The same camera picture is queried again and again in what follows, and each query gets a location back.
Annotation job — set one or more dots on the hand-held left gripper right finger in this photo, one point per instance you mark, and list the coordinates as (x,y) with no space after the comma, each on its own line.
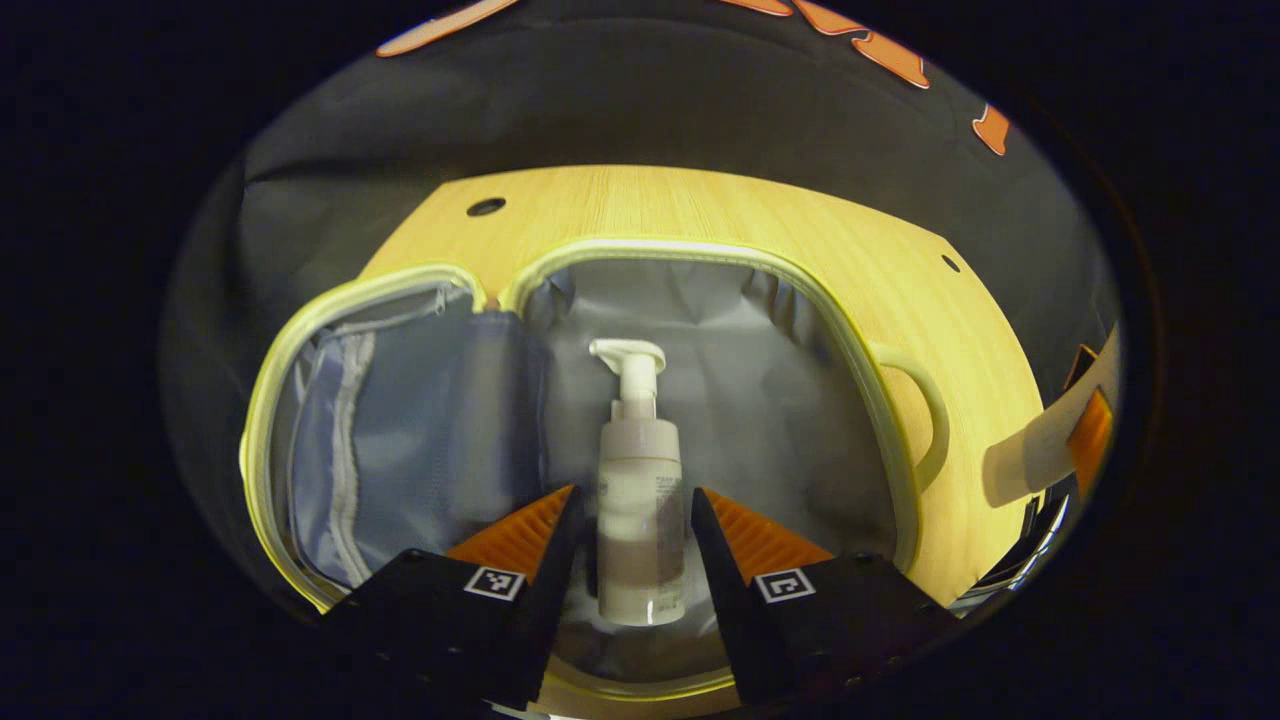
(720,590)

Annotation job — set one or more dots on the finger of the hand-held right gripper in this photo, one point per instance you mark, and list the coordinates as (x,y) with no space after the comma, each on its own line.
(1092,440)
(1080,366)

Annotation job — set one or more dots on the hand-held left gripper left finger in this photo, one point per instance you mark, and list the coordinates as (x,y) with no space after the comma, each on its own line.
(555,590)

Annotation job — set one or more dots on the white squeeze tube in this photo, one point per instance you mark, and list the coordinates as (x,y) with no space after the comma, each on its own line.
(1030,450)

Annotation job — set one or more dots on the white pump bottle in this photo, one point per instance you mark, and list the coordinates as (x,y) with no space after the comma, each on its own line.
(640,500)

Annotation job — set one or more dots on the pale yellow suitcase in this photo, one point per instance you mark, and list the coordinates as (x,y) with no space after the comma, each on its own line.
(760,380)

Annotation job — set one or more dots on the black backdrop cloth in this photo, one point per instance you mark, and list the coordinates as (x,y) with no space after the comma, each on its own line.
(600,100)

